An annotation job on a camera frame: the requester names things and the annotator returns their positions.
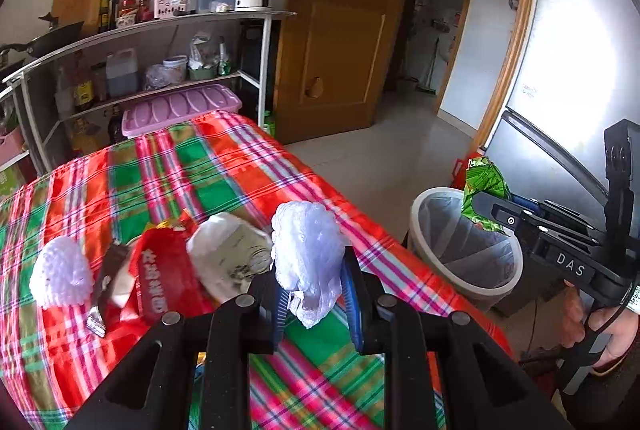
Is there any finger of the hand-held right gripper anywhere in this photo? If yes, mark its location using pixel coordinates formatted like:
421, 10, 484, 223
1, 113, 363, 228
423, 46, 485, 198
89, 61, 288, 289
512, 196, 610, 241
472, 192, 601, 257

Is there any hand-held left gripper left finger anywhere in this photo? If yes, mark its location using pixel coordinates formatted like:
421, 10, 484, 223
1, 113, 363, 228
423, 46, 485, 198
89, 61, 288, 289
65, 272, 292, 430

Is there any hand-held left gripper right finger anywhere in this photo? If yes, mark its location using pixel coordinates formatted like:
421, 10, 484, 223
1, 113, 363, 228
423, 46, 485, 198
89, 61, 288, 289
340, 247, 576, 430

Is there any green snack wrapper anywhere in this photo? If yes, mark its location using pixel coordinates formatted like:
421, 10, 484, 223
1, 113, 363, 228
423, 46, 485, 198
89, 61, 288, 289
460, 157, 513, 237

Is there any white foam fruit net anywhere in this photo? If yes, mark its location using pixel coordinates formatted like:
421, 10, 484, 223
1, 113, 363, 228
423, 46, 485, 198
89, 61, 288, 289
29, 237, 94, 309
270, 201, 347, 330

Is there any grey round waste bin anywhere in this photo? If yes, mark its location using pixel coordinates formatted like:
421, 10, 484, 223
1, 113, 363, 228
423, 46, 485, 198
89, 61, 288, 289
409, 187, 526, 317

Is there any red plastic wrapper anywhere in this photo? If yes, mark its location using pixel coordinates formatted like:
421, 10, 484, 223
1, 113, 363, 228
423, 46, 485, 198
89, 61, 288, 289
129, 225, 215, 327

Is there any brown snack packet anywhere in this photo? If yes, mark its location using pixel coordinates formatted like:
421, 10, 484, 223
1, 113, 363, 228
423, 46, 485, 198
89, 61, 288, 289
87, 242, 132, 339

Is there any person's right hand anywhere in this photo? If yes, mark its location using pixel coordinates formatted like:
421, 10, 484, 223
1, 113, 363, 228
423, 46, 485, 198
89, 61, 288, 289
560, 282, 640, 372

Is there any red canister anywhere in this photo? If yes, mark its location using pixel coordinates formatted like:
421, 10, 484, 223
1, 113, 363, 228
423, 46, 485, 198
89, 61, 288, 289
451, 152, 483, 191

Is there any white plastic bag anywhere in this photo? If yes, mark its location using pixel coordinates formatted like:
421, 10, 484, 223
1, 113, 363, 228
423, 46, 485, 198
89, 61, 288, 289
186, 212, 275, 301

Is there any orange packet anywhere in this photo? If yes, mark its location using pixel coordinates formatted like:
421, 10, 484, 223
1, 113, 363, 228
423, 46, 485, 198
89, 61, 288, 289
166, 209, 200, 237

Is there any mop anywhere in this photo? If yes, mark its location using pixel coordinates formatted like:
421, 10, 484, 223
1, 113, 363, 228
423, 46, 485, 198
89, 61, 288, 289
419, 37, 442, 93

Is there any plaid tablecloth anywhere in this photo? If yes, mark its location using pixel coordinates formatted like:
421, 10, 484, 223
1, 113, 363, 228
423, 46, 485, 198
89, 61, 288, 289
0, 110, 516, 430

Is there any silver refrigerator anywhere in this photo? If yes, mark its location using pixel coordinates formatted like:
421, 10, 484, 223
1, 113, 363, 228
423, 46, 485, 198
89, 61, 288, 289
479, 0, 640, 223

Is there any wooden door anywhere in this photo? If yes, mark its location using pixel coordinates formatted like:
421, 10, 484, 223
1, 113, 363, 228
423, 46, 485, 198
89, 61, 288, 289
274, 0, 422, 145

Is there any dark bottle under shelf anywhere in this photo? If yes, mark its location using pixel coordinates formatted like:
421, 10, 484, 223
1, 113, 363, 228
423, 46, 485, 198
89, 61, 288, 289
107, 106, 125, 144

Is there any green plastic basin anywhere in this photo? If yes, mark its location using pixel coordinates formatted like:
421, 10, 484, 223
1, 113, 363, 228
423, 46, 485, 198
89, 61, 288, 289
187, 62, 219, 81

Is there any green packet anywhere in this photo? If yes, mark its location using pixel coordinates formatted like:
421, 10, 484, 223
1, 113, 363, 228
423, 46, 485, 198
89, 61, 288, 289
217, 37, 232, 76

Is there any yellow cooking oil bottle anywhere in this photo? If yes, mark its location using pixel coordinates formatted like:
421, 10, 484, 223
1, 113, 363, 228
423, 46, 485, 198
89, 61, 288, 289
69, 117, 108, 157

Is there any crumpled clear plastic bag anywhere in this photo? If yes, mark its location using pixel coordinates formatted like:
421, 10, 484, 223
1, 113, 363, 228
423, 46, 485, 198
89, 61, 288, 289
144, 64, 173, 90

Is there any white plastic tub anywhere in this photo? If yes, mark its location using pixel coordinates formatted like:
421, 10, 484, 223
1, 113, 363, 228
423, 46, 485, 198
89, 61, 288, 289
162, 56, 189, 81

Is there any white bag on shelf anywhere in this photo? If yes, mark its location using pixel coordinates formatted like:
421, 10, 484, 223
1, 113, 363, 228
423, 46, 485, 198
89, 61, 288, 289
189, 32, 217, 68

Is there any dark liquid plastic jug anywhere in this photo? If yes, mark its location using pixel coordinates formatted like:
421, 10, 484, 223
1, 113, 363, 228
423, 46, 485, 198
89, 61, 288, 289
106, 48, 140, 98

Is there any soy sauce bottle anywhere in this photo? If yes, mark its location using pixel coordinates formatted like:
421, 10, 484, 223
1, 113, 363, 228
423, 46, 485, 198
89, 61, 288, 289
74, 54, 96, 111

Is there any green carton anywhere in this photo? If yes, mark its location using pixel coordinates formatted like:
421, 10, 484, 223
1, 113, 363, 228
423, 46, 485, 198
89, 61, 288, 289
0, 164, 24, 201

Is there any clear plastic bottle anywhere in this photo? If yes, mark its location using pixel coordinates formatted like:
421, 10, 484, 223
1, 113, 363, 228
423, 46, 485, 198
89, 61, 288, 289
54, 67, 76, 121

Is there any white metal shelf rack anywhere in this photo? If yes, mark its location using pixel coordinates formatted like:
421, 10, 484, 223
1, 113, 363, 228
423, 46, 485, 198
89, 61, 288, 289
0, 8, 297, 193

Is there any pink plastic basket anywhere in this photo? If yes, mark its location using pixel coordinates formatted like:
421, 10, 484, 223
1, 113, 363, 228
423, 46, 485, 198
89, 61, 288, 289
0, 127, 27, 167

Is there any pink utensil box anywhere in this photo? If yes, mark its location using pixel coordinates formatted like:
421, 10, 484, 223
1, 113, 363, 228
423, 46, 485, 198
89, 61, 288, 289
153, 0, 190, 19

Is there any black wok pan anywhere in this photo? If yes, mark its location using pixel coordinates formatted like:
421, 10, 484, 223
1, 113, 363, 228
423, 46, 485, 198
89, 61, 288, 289
0, 20, 85, 60

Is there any wooden door frame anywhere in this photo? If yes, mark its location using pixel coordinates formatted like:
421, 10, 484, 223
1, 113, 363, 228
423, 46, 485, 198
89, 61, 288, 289
472, 0, 542, 151

